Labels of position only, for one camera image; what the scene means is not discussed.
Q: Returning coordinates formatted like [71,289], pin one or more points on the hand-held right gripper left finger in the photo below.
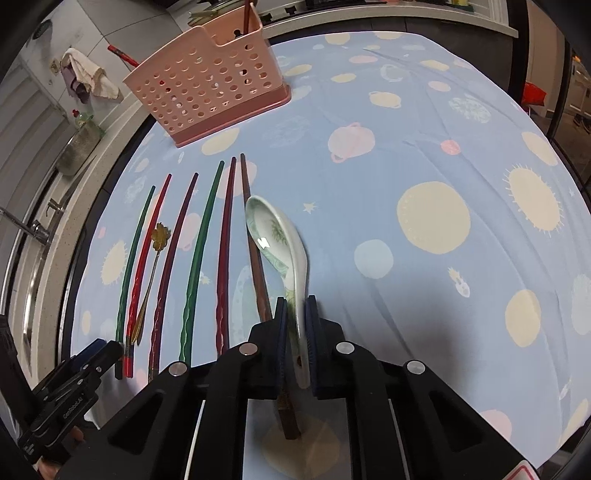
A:
[281,341]

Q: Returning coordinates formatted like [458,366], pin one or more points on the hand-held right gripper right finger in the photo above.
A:
[311,341]

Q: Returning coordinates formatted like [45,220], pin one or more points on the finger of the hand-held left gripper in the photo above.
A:
[110,356]
[92,348]

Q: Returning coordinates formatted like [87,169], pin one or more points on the green chopstick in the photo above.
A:
[123,295]
[198,258]

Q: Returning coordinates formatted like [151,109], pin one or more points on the white ceramic soup spoon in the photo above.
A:
[277,240]

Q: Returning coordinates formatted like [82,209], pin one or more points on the gold flower spoon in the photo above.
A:
[160,235]

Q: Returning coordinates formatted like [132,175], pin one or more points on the pink perforated utensil basket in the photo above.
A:
[207,92]

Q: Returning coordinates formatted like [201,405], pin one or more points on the person's left hand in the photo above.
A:
[76,434]

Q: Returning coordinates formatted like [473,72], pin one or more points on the brown chopstick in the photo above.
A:
[256,267]

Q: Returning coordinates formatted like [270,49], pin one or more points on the steel sink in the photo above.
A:
[25,295]

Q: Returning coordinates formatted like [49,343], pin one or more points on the dark red chopstick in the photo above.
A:
[173,258]
[226,258]
[248,18]

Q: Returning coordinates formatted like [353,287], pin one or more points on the grey kitchen counter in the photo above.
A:
[55,240]

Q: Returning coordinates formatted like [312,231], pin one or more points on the chrome faucet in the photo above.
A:
[32,228]

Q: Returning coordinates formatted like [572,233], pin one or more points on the small chrome tap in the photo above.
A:
[56,205]

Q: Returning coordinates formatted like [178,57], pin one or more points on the blue planet print tablecloth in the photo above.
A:
[369,184]

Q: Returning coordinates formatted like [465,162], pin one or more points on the steel colander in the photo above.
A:
[81,147]

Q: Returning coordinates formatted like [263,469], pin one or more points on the green bottle with red cap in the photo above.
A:
[84,120]

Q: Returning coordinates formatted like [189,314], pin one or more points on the purple hanging cloth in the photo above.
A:
[76,85]

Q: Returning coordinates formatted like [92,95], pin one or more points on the white hanging towel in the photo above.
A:
[87,64]

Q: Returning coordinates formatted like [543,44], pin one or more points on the red long box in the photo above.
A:
[122,55]

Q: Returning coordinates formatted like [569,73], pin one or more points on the red bag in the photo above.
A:
[535,94]

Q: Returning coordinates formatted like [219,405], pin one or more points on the pale green kitchen item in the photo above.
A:
[205,14]

